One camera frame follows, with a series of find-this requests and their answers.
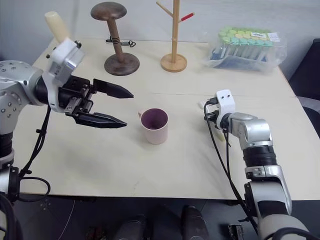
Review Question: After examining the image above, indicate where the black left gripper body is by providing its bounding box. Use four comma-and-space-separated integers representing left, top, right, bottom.
58, 75, 98, 118

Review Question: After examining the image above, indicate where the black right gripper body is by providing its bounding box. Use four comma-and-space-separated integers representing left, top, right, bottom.
204, 97, 222, 127

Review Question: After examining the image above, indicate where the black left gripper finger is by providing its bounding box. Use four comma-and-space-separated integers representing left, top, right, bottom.
92, 78, 135, 99
74, 112, 129, 130

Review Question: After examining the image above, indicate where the dark wooden mushroom stand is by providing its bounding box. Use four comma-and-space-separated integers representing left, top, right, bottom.
90, 1, 141, 76

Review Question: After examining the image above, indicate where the pink mug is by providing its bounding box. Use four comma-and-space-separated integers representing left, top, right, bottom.
137, 107, 170, 146

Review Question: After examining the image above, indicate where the plastic bag of capped tubes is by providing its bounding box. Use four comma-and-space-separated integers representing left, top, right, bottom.
201, 25, 287, 75

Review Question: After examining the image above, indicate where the light wooden tree rack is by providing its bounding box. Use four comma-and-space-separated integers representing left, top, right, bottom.
155, 0, 196, 72

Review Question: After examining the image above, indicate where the gray chair seat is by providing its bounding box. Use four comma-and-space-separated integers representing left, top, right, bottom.
296, 95, 320, 114

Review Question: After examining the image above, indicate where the dark rounded shape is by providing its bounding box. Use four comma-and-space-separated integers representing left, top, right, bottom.
180, 204, 211, 240
116, 213, 148, 240

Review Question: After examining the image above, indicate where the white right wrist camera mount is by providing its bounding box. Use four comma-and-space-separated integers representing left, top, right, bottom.
215, 89, 236, 129

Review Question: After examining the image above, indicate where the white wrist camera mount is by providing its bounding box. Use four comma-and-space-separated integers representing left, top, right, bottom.
41, 37, 86, 114
215, 89, 236, 129

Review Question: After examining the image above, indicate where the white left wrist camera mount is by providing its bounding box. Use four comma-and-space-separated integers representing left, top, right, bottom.
41, 37, 86, 114

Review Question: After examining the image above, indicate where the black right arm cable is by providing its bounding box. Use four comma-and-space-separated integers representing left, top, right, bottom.
203, 99, 259, 235

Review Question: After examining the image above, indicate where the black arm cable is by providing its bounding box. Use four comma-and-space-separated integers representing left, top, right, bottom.
203, 99, 259, 235
17, 103, 52, 204

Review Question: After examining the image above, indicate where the thin black cord with connector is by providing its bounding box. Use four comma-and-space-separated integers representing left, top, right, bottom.
104, 37, 137, 48

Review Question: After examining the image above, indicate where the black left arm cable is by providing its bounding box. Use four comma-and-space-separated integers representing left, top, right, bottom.
17, 103, 52, 204

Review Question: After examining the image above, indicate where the cream plastic handle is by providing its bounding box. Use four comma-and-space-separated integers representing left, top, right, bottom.
44, 11, 72, 45

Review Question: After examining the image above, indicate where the small black metal bracket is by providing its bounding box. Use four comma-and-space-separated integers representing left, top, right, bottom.
227, 224, 244, 240

